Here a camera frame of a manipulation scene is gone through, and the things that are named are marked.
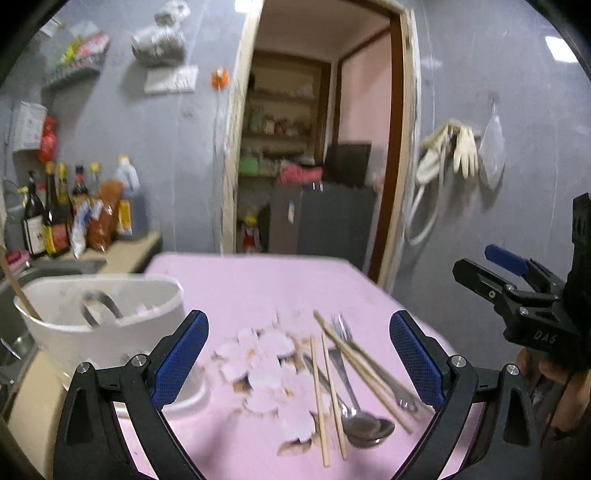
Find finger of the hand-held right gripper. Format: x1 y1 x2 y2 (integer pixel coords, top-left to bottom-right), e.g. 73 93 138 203
484 244 570 296
451 257 580 357

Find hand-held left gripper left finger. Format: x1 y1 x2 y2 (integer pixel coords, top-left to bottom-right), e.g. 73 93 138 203
53 310 209 480

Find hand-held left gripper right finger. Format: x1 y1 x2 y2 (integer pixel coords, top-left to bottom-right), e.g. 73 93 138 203
389 310 542 480

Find long wooden chopstick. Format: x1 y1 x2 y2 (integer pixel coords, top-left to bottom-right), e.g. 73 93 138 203
313 311 414 435
325 323 399 402

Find white plastic utensil holder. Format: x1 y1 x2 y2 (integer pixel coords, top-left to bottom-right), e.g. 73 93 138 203
14 273 209 420

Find metal fork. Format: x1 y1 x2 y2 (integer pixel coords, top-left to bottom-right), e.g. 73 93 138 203
330 313 420 413

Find short wooden chopstick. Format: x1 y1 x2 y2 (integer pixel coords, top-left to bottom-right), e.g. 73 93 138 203
321 335 348 461
309 336 330 468

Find person's right hand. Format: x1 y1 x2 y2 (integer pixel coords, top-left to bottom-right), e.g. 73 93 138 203
516 347 591 435

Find metal ladle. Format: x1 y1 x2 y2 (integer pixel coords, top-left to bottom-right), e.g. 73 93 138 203
82 291 124 328

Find pink tablecloth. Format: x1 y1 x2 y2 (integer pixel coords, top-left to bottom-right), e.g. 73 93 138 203
115 251 485 480

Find clear hanging plastic bag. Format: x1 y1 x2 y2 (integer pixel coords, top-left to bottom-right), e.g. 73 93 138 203
478 99 507 188

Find cream rubber glove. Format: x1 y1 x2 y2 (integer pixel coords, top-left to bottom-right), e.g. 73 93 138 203
452 124 480 178
416 119 451 184

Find red white figurine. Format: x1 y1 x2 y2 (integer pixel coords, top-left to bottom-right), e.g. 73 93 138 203
240 215 259 252

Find stainless steel sink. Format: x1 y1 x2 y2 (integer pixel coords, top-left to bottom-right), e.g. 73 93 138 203
0 258 108 384

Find red chili powder bag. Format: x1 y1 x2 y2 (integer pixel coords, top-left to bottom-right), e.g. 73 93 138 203
87 180 124 251

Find dark grey mini fridge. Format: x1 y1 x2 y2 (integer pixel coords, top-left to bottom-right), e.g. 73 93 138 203
269 180 377 269

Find white snack packet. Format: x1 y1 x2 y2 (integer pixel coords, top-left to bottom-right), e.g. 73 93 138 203
71 198 105 259

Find wooden spatula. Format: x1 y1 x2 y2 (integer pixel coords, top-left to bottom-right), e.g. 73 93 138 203
0 256 43 321

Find black monitor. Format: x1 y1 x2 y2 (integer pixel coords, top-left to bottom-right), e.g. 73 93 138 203
325 143 372 188

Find large dark soy sauce bottle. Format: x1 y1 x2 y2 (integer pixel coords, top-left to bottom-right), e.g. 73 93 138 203
43 161 71 258

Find plastic oil jug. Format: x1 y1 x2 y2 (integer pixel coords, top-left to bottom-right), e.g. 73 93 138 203
113 154 141 238

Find brown pump bottle white label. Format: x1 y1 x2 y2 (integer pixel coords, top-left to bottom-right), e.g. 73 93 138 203
22 171 47 258

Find dark bottle yellow cap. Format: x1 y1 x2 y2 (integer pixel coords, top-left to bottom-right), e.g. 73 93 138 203
56 162 75 217

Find red cloth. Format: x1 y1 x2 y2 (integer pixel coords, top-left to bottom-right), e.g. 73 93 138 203
277 164 324 186

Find wooden shelf unit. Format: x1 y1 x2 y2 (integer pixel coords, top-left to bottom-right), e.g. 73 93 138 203
238 51 332 185

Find row of small jars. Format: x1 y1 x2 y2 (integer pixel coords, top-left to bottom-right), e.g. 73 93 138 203
247 105 311 137

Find red plastic bag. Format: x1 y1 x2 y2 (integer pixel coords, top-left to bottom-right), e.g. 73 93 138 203
38 115 58 164

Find white carton box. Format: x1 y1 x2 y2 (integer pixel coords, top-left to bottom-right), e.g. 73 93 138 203
11 100 48 153

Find hanging clear bag dried goods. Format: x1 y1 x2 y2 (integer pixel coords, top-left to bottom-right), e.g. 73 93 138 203
131 0 186 68

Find red seasoning packet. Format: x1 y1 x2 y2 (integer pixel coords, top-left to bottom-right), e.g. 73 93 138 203
76 33 110 58

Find yellow green seasoning packet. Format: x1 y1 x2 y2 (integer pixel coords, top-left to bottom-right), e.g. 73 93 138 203
58 39 81 65

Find white hose loop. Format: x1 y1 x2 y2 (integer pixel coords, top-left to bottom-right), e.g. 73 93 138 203
404 138 448 246

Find thin wall cable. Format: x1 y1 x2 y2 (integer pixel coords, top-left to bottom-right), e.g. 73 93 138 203
212 90 221 252

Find wooden door frame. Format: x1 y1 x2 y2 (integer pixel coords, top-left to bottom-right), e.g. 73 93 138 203
222 0 419 289

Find white wall power socket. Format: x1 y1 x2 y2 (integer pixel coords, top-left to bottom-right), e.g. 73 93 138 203
144 65 199 95

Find grey wall spice rack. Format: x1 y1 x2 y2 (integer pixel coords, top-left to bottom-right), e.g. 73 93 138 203
44 64 102 89

